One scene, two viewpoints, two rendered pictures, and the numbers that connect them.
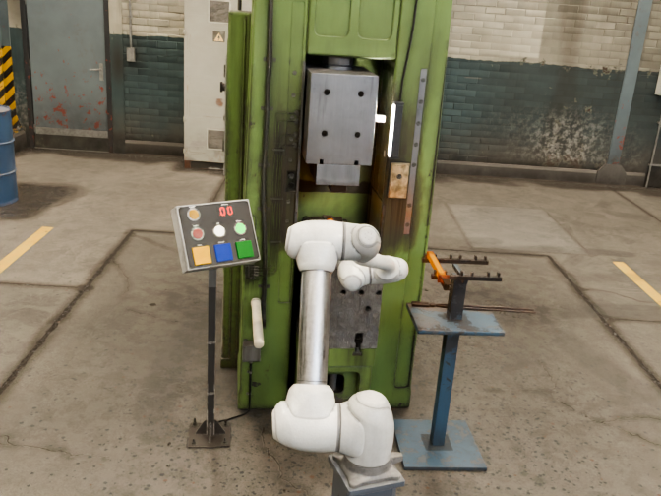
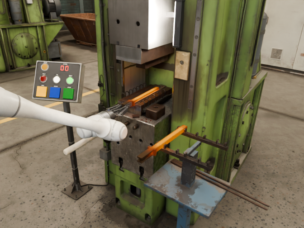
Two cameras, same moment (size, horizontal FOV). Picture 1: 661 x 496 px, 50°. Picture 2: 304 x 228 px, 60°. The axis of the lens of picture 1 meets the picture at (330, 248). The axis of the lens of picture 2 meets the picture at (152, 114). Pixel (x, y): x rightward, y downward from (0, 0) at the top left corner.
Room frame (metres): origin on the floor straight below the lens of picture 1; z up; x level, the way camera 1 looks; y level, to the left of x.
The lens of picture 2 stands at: (2.02, -1.20, 1.70)
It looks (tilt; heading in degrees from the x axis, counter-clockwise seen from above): 26 degrees down; 41
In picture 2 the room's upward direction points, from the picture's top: 1 degrees clockwise
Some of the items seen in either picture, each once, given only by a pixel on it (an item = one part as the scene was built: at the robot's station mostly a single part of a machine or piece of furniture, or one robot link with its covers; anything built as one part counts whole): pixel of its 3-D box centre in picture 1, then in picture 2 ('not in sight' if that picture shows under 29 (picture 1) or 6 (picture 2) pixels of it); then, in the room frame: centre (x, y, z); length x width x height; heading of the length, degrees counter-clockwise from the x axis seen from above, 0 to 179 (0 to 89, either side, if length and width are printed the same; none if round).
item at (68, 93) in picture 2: (244, 249); (68, 93); (2.93, 0.38, 1.01); 0.07 x 0.05 x 0.07; 124
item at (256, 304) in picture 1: (257, 323); (87, 139); (3.00, 0.32, 0.62); 0.44 x 0.05 x 0.05; 9
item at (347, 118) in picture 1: (344, 113); (153, 10); (3.36, -0.02, 1.56); 0.42 x 0.39 x 0.40; 9
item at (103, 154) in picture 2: (251, 350); (105, 154); (3.21, 0.36, 0.36); 0.09 x 0.07 x 0.12; 99
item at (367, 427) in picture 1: (367, 424); not in sight; (2.00, -0.16, 0.77); 0.18 x 0.16 x 0.22; 93
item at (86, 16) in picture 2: not in sight; (92, 30); (7.21, 5.89, 0.43); 1.89 x 1.20 x 0.85; 92
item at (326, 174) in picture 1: (331, 164); (146, 48); (3.35, 0.02, 1.32); 0.42 x 0.20 x 0.10; 9
